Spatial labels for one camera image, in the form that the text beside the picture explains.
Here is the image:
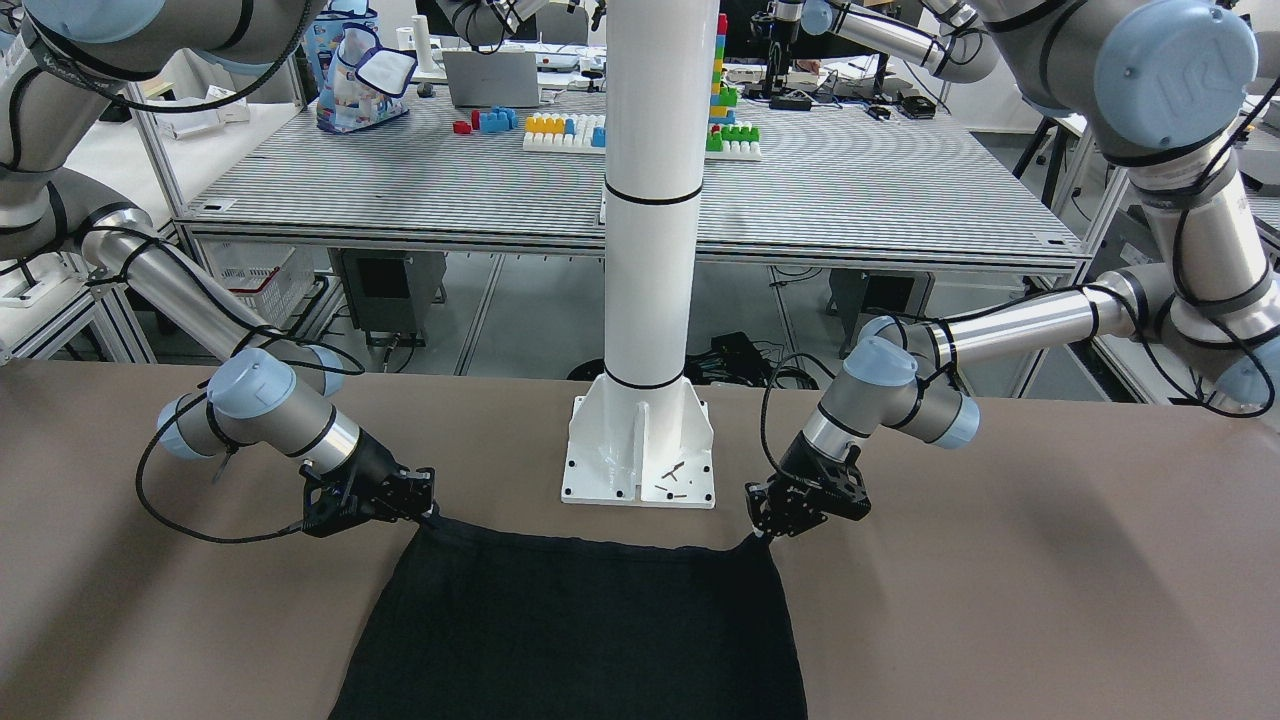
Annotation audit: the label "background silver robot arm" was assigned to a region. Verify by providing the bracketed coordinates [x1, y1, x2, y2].
[769, 1, 1000, 85]

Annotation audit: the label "black power adapter cables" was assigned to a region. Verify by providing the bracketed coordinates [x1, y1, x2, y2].
[568, 331, 820, 391]

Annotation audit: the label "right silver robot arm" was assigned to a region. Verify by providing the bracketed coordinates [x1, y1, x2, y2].
[3, 1, 436, 537]

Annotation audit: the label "silver laptop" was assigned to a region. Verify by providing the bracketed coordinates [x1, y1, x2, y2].
[442, 50, 541, 109]

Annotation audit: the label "black t-shirt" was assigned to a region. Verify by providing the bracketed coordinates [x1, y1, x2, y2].
[330, 518, 808, 719]

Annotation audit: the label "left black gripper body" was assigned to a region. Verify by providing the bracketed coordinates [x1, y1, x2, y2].
[746, 434, 872, 537]

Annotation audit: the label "blue white plastic bag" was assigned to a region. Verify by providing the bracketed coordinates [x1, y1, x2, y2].
[305, 1, 419, 135]

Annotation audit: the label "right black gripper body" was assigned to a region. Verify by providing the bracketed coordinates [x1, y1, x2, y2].
[300, 430, 436, 538]

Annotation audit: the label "white block baseplate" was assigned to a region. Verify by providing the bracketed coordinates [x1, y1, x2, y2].
[521, 113, 605, 155]
[704, 123, 764, 161]

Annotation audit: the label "white mounting pillar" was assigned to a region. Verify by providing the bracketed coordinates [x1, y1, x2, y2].
[561, 1, 719, 509]

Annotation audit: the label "aluminium frame striped table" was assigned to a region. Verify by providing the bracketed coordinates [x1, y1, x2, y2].
[113, 50, 1172, 398]

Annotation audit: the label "grey control box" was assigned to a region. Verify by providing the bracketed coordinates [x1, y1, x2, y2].
[328, 249, 445, 347]
[826, 268, 934, 359]

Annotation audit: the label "white plastic basket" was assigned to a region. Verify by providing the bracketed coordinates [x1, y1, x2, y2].
[204, 242, 315, 329]

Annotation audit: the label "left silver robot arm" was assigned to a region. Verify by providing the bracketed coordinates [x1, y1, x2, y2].
[745, 1, 1277, 539]

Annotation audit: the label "blue toy block pile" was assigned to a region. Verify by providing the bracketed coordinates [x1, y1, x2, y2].
[452, 106, 520, 135]

